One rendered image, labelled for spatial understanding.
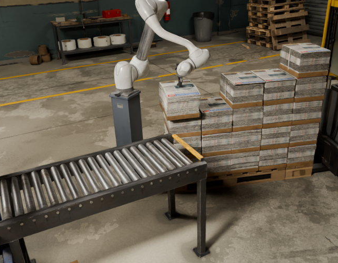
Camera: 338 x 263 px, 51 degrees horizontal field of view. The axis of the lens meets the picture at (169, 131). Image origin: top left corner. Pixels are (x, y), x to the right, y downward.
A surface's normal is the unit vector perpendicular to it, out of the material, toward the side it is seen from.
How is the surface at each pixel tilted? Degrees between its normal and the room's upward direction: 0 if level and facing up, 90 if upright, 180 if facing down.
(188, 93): 10
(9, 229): 90
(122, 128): 90
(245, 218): 0
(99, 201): 90
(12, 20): 90
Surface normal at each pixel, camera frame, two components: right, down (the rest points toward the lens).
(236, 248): -0.04, -0.90
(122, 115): -0.49, 0.39
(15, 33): 0.45, 0.37
